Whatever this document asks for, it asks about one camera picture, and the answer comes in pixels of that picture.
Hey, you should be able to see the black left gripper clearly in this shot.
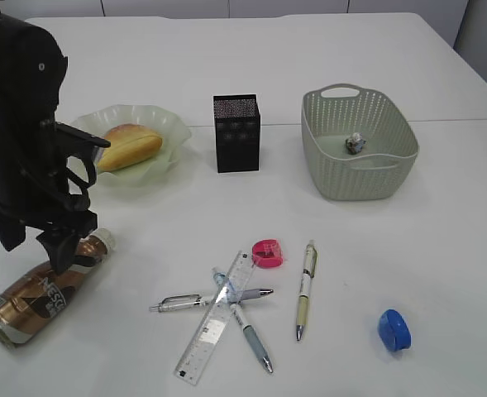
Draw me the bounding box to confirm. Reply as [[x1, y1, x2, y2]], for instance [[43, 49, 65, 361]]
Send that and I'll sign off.
[[0, 120, 110, 275]]

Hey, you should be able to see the brown coffee bottle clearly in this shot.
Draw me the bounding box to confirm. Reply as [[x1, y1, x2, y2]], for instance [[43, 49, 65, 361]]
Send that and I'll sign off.
[[0, 228, 115, 348]]

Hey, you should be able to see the yellow bread roll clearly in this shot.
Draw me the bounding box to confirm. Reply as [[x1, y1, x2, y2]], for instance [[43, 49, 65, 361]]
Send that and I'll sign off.
[[97, 123, 164, 172]]

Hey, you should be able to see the blue paper ball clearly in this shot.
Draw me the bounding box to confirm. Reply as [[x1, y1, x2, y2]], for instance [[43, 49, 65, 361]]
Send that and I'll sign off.
[[345, 132, 366, 155]]

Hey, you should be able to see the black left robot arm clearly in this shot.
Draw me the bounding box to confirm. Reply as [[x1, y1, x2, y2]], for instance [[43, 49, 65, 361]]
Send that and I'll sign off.
[[0, 11, 109, 274]]

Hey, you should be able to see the silver grey pen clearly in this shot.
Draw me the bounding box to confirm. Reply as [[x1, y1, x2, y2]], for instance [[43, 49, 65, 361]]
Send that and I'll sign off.
[[149, 289, 274, 313]]

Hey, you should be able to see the pale green glass plate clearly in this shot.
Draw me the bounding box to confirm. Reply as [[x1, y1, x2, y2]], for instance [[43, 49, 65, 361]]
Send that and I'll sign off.
[[70, 104, 191, 186]]

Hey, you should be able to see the pink pencil sharpener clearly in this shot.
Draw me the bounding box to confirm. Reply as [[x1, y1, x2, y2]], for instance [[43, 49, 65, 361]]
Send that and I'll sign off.
[[252, 239, 284, 269]]

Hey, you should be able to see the black mesh pen holder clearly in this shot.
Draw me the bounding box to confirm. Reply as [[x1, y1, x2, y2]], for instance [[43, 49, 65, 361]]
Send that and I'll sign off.
[[213, 94, 260, 173]]

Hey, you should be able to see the light blue pen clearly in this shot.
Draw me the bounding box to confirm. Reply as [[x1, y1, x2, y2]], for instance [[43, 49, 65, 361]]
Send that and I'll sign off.
[[228, 289, 274, 374]]

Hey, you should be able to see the beige white pen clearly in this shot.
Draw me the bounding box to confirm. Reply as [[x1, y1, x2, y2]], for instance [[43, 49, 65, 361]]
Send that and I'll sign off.
[[295, 240, 318, 342]]

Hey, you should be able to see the grey green plastic basket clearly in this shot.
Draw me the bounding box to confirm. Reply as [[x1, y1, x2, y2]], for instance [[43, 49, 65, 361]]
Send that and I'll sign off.
[[301, 83, 419, 201]]

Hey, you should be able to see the blue pencil sharpener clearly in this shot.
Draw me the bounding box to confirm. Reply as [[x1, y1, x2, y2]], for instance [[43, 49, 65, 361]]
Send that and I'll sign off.
[[377, 309, 412, 352]]

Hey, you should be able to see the clear plastic ruler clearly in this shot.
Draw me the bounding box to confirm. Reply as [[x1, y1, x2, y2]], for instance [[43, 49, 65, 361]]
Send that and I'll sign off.
[[174, 251, 255, 385]]

